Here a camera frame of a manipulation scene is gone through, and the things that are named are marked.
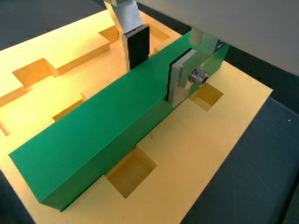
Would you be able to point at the yellow slotted board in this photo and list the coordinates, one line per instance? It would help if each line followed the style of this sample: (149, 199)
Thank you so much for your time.
(58, 70)

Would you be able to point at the green long block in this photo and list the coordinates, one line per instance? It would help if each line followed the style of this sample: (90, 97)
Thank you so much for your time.
(74, 152)

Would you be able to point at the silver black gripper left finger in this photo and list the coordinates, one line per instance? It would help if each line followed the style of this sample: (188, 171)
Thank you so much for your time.
(134, 32)

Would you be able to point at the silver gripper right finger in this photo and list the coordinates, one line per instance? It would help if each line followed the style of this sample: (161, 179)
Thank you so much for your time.
(196, 65)

